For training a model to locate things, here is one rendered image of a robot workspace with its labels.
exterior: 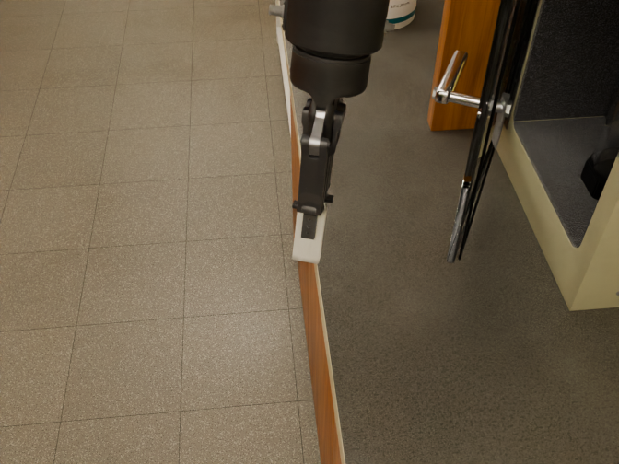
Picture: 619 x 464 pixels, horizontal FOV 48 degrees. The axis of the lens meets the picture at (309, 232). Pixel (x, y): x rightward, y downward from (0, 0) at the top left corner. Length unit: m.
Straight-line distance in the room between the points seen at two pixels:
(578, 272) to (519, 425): 0.20
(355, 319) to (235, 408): 1.06
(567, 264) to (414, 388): 0.25
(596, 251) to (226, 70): 2.35
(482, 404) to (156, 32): 2.75
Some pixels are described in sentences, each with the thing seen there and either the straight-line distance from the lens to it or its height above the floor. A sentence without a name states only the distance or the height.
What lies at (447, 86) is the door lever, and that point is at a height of 1.21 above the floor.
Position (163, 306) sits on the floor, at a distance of 2.11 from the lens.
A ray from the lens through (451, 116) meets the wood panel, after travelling 1.13.
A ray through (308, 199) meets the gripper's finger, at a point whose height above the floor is 1.15.
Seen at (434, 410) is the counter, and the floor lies 0.94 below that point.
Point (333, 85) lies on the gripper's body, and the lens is 0.65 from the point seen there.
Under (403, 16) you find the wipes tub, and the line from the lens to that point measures 1.38.
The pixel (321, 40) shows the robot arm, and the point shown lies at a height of 1.30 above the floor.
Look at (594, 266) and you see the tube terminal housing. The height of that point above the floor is 1.02.
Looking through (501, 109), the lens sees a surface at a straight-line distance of 0.75.
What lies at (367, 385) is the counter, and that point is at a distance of 0.81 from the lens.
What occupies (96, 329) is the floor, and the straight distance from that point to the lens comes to 2.10.
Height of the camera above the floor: 1.62
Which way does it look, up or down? 46 degrees down
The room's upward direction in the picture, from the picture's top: straight up
